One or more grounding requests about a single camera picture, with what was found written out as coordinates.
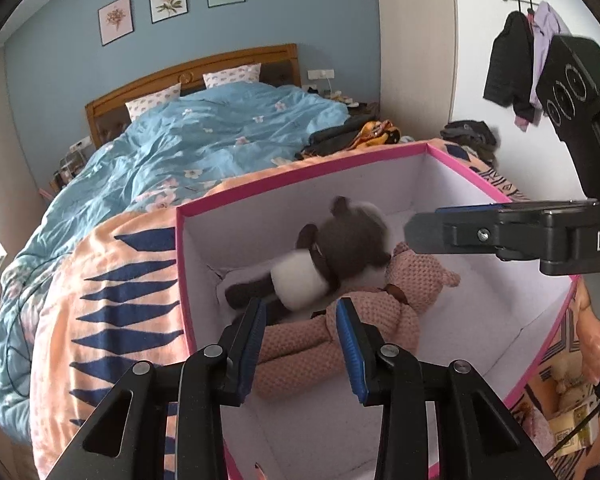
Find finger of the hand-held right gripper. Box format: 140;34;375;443
404;201;551;263

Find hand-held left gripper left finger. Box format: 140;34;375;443
45;297;268;480

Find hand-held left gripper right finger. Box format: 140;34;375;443
335;296;556;480

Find pink knitted teddy bear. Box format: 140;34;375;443
252;241;462;401

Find brown and white plush toy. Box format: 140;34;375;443
224;196;396;323

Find pink storage box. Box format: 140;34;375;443
175;140;578;480

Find grey clothes pile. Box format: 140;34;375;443
440;120;498;166

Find black hanging garment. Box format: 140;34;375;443
482;10;538;118

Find purple hanging garment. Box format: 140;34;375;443
515;1;573;133

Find yellow and black cloth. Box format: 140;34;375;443
347;119;402;151

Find orange patterned blanket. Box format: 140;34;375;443
30;137;600;480

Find dark folded clothes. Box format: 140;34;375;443
297;112;368;161

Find muscular doll figure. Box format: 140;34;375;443
575;280;600;386

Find blue floral duvet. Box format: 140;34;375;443
0;82;353;446

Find yellow printed package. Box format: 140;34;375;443
550;360;600;457

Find cluttered bedside table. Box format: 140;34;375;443
50;137;92;195

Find white patterned pillow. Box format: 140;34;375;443
125;83;182;123
202;63;262;91

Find wooden headboard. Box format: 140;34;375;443
85;43;301;151

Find pink framed flower picture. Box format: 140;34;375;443
98;0;133;47

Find white framed flower picture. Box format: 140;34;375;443
148;0;187;24

